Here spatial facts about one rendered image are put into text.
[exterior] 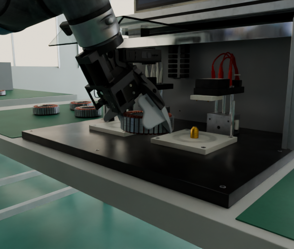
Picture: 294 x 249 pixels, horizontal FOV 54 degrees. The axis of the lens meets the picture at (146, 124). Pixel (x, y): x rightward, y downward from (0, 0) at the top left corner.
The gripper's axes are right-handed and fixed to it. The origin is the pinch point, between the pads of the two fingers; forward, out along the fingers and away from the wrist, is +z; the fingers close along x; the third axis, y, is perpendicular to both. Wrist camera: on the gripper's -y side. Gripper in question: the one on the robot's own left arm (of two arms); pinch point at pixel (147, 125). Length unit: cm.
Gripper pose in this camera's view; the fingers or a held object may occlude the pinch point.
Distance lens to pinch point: 60.5
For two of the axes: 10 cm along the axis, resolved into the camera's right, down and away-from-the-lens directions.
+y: -5.8, 6.1, -5.4
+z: 3.3, 7.8, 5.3
